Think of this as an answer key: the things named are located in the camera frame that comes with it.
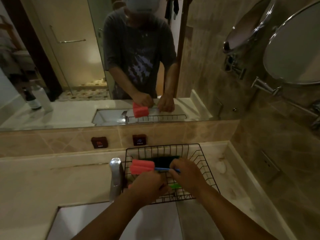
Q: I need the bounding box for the person's right hand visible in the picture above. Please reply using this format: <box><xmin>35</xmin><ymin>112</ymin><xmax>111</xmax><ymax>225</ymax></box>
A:
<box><xmin>169</xmin><ymin>157</ymin><xmax>209</xmax><ymax>198</ymax></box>

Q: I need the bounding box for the person's left hand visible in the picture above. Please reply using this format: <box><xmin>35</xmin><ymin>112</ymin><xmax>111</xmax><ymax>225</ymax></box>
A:
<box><xmin>127</xmin><ymin>170</ymin><xmax>172</xmax><ymax>207</ymax></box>

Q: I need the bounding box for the pink sponge brush blue handle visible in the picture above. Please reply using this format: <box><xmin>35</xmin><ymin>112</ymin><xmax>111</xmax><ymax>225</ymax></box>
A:
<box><xmin>129</xmin><ymin>159</ymin><xmax>181</xmax><ymax>175</ymax></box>

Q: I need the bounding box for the person's right forearm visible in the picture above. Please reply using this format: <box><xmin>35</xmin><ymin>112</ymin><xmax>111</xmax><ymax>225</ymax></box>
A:
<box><xmin>196</xmin><ymin>185</ymin><xmax>278</xmax><ymax>240</ymax></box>

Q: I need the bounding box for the person's left forearm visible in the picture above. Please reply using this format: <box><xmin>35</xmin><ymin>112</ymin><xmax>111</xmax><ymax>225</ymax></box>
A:
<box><xmin>72</xmin><ymin>195</ymin><xmax>145</xmax><ymax>240</ymax></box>

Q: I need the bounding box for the dark green sponge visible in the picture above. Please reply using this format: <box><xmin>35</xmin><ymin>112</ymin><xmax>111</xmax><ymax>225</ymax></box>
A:
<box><xmin>149</xmin><ymin>155</ymin><xmax>181</xmax><ymax>170</ymax></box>

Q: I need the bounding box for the white sink basin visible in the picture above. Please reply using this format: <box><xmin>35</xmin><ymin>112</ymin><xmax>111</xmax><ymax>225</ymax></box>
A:
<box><xmin>46</xmin><ymin>201</ymin><xmax>184</xmax><ymax>240</ymax></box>

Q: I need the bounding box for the dark square tap button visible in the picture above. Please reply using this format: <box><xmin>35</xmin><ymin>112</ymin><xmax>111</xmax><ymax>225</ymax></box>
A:
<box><xmin>91</xmin><ymin>136</ymin><xmax>109</xmax><ymax>149</ymax></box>
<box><xmin>132</xmin><ymin>134</ymin><xmax>147</xmax><ymax>146</ymax></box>

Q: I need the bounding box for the chrome faucet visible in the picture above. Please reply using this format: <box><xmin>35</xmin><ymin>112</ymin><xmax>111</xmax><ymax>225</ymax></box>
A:
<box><xmin>109</xmin><ymin>157</ymin><xmax>125</xmax><ymax>203</ymax></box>

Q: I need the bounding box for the round chrome magnifying mirror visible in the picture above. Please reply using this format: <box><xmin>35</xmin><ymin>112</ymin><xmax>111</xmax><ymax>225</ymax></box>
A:
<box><xmin>263</xmin><ymin>0</ymin><xmax>320</xmax><ymax>85</ymax></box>

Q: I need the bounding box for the black wire basket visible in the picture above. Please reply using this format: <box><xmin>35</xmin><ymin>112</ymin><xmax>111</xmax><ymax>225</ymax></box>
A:
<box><xmin>122</xmin><ymin>143</ymin><xmax>221</xmax><ymax>205</ymax></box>

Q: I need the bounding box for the beige wall socket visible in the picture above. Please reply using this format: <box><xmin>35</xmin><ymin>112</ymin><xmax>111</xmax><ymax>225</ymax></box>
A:
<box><xmin>259</xmin><ymin>150</ymin><xmax>282</xmax><ymax>182</ymax></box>

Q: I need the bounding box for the large wall mirror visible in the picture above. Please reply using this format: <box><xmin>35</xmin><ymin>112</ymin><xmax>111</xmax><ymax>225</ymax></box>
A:
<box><xmin>0</xmin><ymin>0</ymin><xmax>275</xmax><ymax>133</ymax></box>

